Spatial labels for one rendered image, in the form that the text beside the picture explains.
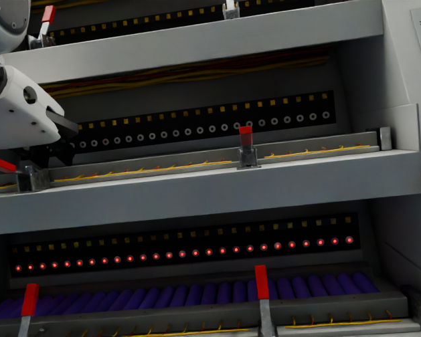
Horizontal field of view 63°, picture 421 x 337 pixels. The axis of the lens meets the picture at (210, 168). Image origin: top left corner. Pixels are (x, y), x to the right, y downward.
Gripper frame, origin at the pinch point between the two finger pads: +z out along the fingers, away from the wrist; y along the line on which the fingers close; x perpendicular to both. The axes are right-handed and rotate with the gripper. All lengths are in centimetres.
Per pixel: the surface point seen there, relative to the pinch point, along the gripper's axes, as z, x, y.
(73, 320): 2.7, 22.4, -4.6
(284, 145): -2.0, 4.2, -32.4
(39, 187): -4.2, 7.3, -2.0
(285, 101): 6.6, -8.3, -34.8
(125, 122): 6.7, -8.2, -8.1
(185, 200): -4.5, 11.1, -20.2
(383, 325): 1.7, 24.9, -39.8
